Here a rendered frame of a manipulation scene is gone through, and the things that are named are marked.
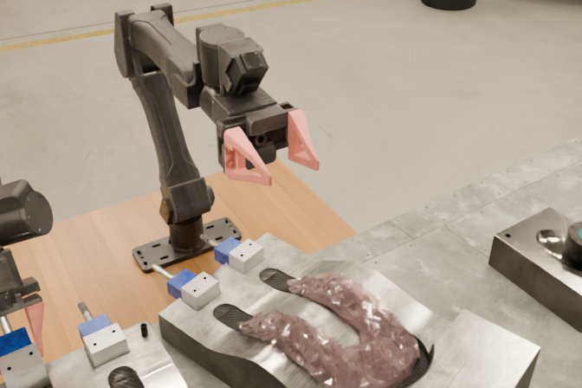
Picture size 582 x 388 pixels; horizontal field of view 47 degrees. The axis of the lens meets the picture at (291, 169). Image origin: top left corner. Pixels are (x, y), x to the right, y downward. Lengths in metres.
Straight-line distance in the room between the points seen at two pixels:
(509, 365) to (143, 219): 0.75
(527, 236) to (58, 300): 0.82
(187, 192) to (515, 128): 2.43
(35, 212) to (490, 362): 0.62
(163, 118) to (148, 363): 0.42
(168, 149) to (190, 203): 0.10
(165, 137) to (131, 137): 2.08
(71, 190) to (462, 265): 1.99
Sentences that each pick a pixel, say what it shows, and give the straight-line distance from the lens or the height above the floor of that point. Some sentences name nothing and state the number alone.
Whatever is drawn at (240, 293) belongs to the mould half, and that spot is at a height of 0.86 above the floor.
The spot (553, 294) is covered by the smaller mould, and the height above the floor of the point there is 0.84.
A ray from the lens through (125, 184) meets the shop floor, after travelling 2.91.
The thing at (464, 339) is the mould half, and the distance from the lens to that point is 0.99.
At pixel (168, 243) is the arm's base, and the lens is 1.29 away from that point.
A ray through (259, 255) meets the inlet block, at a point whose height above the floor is 0.87.
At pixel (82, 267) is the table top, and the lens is 1.29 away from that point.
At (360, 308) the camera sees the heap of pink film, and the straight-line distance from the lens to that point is 1.02.
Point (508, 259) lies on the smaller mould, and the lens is 1.24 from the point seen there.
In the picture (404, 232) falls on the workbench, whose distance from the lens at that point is 1.32.
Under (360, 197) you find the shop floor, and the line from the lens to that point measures 2.77.
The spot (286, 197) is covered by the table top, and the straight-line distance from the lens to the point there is 1.40.
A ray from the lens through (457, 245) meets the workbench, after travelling 1.31.
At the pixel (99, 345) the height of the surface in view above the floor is 0.92.
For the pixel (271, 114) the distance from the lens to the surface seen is 0.81.
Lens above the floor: 1.62
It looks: 34 degrees down
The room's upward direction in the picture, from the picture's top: straight up
